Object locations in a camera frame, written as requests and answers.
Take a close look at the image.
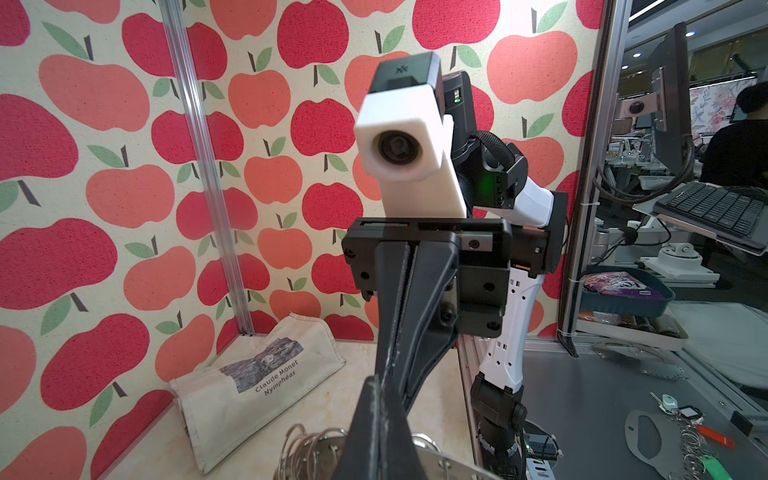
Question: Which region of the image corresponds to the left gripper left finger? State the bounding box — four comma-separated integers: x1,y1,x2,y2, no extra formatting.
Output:
332,376,382,480

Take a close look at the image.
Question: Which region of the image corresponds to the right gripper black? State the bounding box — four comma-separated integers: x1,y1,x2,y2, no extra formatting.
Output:
342,218,513,412

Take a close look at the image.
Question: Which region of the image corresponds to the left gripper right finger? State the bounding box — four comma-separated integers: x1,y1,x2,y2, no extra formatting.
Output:
382,380,427,480

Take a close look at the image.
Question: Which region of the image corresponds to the metal ring plate with keyrings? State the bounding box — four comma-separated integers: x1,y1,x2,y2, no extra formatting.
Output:
273,424,497,479

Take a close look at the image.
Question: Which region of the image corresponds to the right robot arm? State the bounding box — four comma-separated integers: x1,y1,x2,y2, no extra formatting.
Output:
334,53,568,479

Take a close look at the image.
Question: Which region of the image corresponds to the monitor on arm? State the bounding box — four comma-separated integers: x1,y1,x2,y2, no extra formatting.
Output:
647,22,693,181

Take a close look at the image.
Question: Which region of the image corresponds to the spare metal plate with keys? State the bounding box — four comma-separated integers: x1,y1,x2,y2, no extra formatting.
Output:
624,393,735,480

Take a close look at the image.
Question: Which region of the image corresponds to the canvas Monet tote bag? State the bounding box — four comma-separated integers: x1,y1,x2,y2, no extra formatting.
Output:
170,314,346,474

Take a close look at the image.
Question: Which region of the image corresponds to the blue tray with snack bag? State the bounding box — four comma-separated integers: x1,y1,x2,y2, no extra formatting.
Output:
576,266,688,351

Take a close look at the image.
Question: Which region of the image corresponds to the black keyboard on stand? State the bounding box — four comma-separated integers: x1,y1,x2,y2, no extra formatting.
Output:
653,181,767,249

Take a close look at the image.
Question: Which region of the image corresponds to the person in black shirt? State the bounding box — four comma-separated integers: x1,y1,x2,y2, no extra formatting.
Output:
700,82,767,189

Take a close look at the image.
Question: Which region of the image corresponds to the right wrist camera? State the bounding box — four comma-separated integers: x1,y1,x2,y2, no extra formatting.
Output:
354,52,467,219

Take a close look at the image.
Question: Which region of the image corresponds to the right aluminium frame post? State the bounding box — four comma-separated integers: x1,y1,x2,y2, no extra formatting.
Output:
157,0,255,335

